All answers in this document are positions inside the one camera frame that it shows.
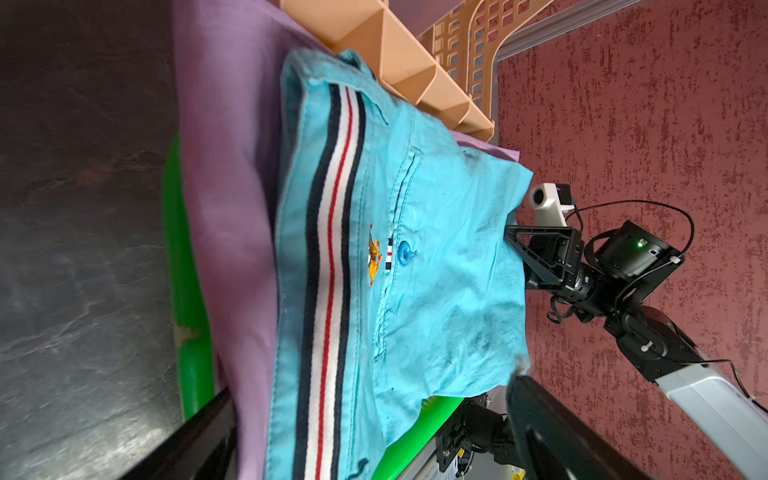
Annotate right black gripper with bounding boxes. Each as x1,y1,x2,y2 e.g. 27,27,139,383
504,225,606,315

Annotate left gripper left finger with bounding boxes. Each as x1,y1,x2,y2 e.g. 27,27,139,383
122,389,237,479

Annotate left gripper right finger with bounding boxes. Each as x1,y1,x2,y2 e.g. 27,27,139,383
506,375,649,479

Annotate green plastic basket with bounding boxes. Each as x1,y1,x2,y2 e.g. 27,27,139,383
161,136,472,479

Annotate teal pants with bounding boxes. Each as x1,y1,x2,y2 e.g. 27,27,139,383
265,49,532,479

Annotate purple pants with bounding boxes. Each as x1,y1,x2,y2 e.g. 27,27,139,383
172,0,522,480

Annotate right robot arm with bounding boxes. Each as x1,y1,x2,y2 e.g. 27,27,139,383
504,221,767,479

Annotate beige file organizer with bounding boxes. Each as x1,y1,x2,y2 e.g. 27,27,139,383
278,0,549,141

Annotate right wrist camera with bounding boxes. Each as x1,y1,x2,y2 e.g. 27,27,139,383
528,183,575,227

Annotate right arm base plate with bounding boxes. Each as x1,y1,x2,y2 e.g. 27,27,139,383
435,398,522,473

